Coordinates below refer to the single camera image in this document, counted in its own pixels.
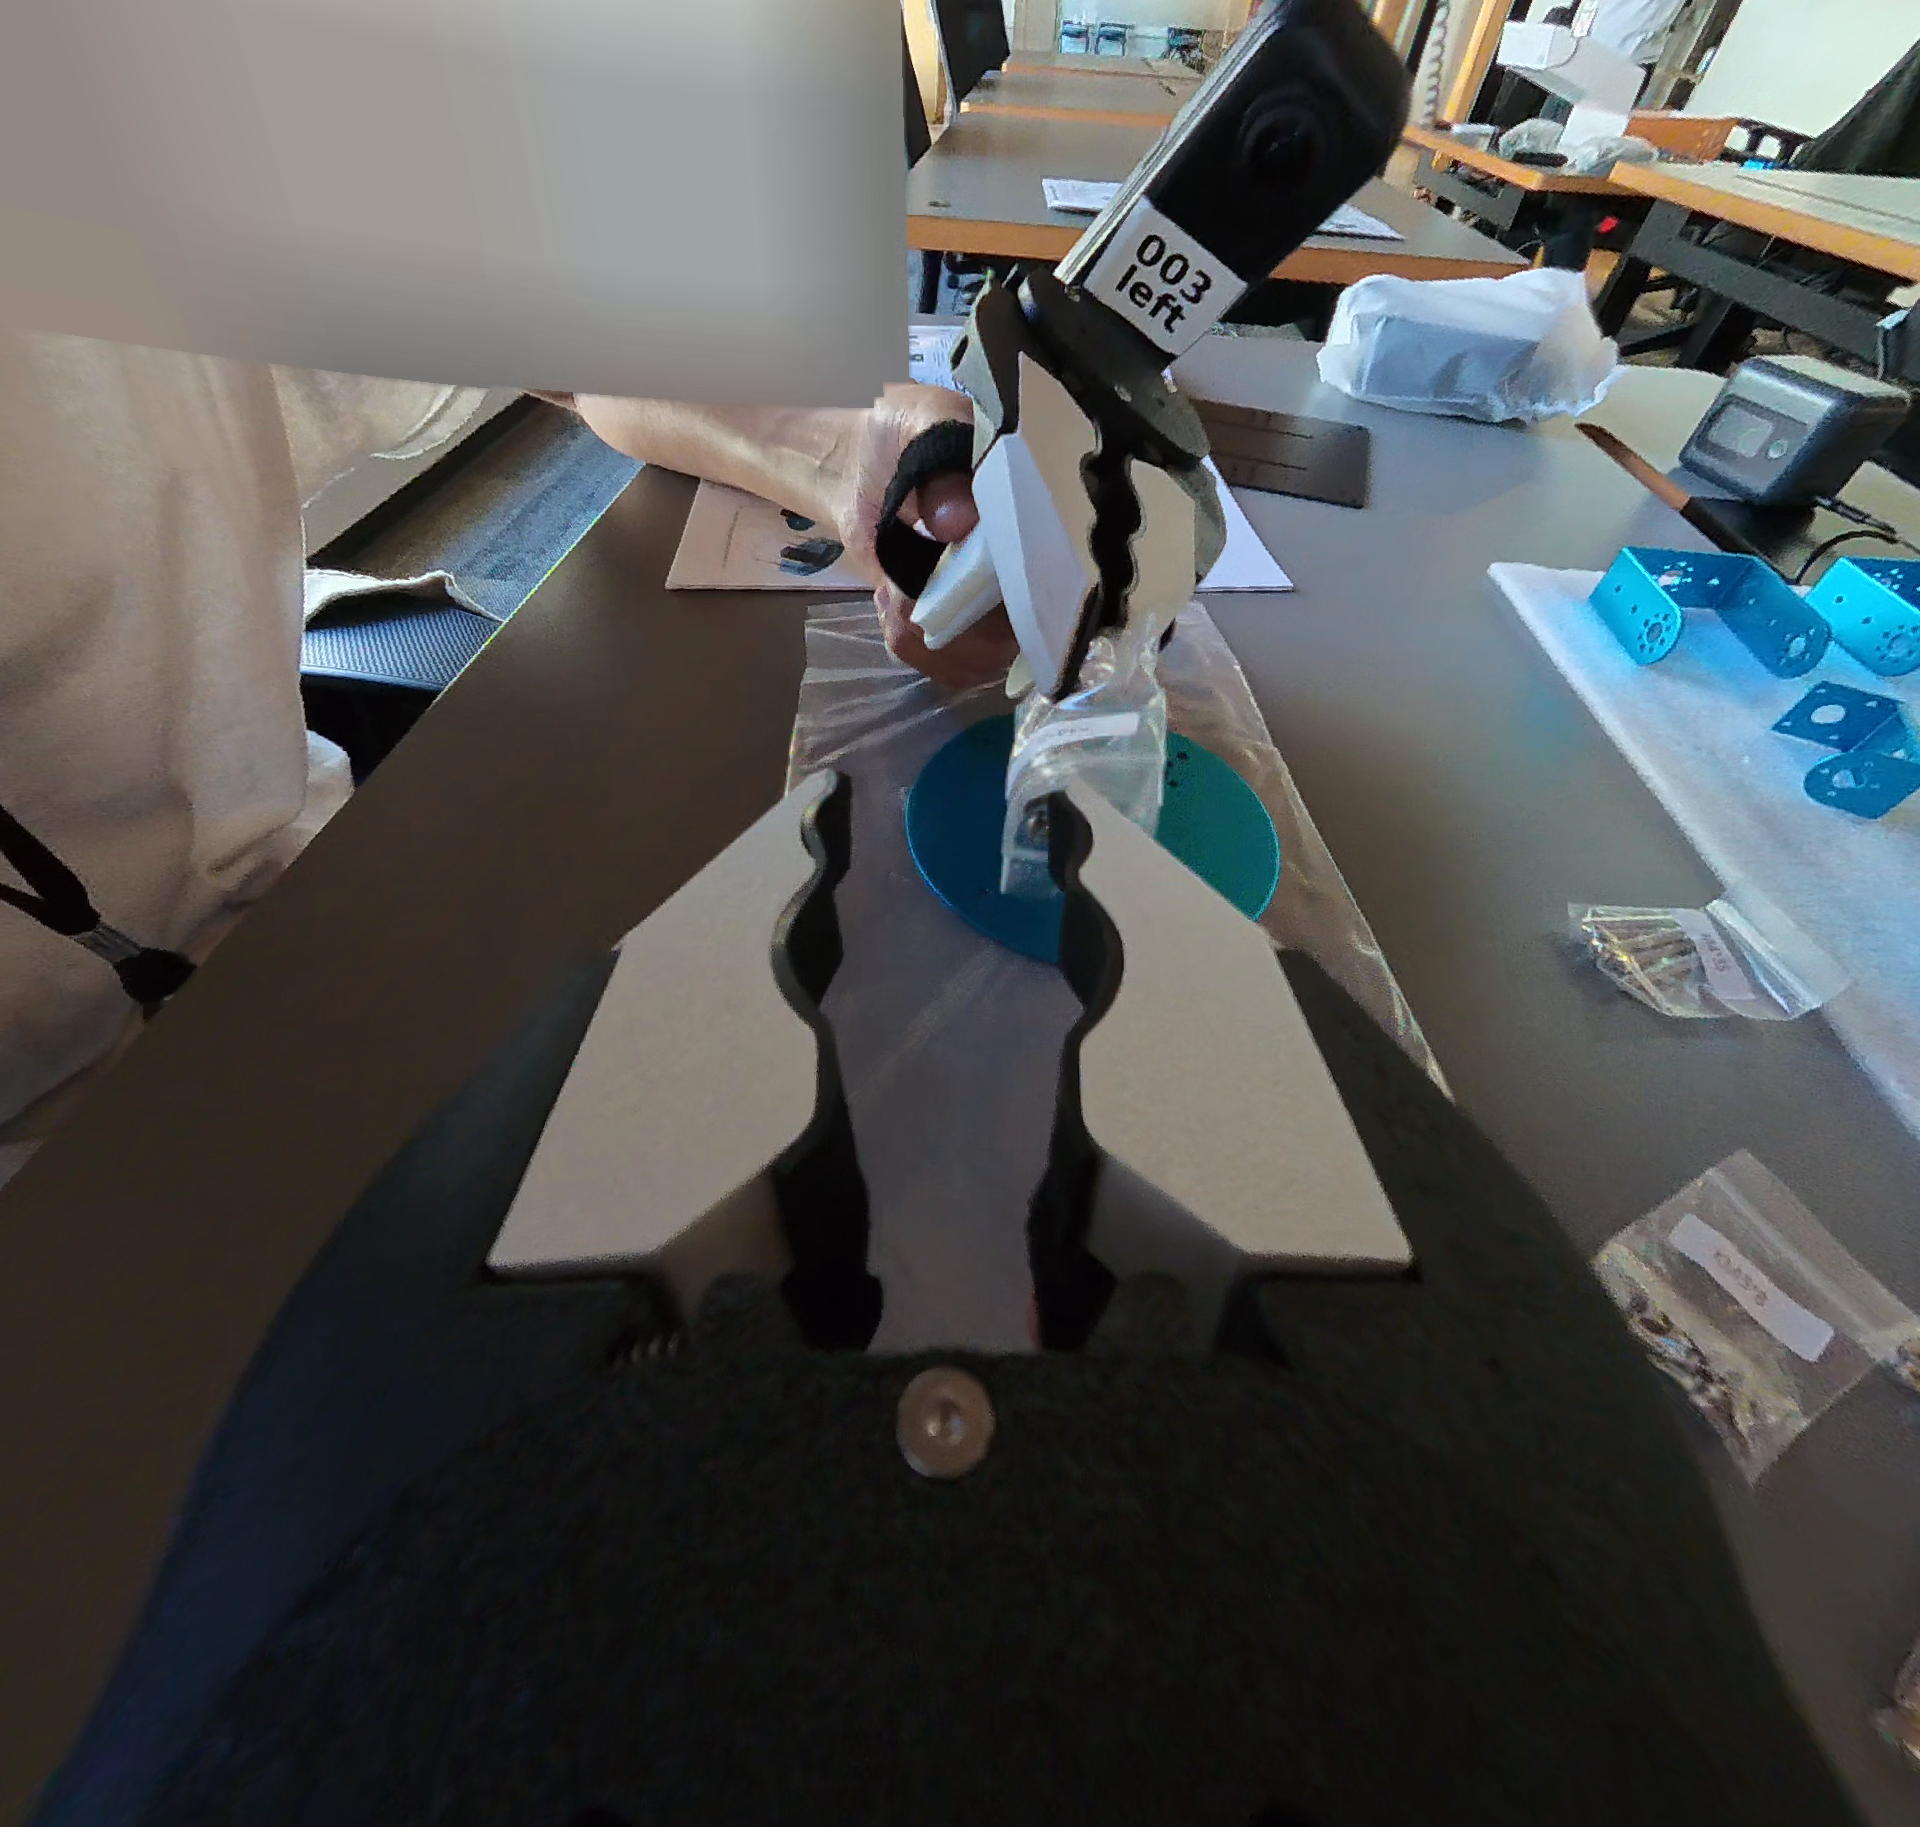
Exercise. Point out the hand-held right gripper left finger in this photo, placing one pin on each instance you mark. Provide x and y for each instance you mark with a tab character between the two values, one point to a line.
661	1106

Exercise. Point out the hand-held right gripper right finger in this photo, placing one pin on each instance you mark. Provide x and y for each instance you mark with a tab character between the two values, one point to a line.
1244	1106

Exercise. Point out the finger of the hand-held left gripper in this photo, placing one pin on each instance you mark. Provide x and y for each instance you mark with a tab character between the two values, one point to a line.
1043	551
1178	539

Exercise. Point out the small clear screw bag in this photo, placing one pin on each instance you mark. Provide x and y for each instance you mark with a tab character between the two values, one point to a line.
1078	745

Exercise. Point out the teal round metal plate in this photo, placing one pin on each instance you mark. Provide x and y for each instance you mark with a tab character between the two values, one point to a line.
1199	853

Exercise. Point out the large clear plastic bag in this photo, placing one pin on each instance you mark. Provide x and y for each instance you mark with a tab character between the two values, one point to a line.
931	1018

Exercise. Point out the person's left forearm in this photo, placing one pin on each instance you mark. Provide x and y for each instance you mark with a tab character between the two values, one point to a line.
718	440

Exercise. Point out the wood-edged long desk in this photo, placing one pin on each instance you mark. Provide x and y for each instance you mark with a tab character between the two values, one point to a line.
990	192

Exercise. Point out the person's left hand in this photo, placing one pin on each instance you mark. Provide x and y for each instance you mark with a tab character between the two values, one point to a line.
862	508

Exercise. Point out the white instruction booklet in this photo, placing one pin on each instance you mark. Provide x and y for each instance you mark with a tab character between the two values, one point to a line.
1244	560

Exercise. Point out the black flat metal plate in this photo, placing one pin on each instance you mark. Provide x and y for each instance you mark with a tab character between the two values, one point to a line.
1292	455

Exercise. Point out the printed paper sheet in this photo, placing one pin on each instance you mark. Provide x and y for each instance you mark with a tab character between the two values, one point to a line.
733	539

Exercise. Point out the white plastic-wrapped package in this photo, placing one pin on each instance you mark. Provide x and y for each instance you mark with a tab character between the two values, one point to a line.
1454	349

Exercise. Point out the bag of long screws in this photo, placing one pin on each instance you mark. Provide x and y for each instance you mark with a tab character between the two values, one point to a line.
1693	958

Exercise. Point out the white box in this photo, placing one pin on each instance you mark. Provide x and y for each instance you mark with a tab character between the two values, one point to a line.
1567	57

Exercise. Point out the labelled bag of short screws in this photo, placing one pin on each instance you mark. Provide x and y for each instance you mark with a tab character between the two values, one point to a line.
1758	1319

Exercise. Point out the white foam sheet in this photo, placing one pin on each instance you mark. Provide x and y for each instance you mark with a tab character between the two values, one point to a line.
1769	835

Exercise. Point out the grey display device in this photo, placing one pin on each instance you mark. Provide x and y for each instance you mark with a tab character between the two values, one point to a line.
1786	423

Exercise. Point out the person's white shirt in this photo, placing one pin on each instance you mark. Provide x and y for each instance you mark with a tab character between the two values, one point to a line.
150	657

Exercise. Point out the blue U-shaped metal bracket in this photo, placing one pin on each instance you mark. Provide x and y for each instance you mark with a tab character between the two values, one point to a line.
1875	619
1726	603

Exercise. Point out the wood-topped black-frame desk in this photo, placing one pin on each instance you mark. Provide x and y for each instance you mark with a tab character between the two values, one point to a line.
1769	206

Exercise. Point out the small blue metal bracket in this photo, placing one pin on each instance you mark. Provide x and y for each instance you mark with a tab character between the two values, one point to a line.
1852	761

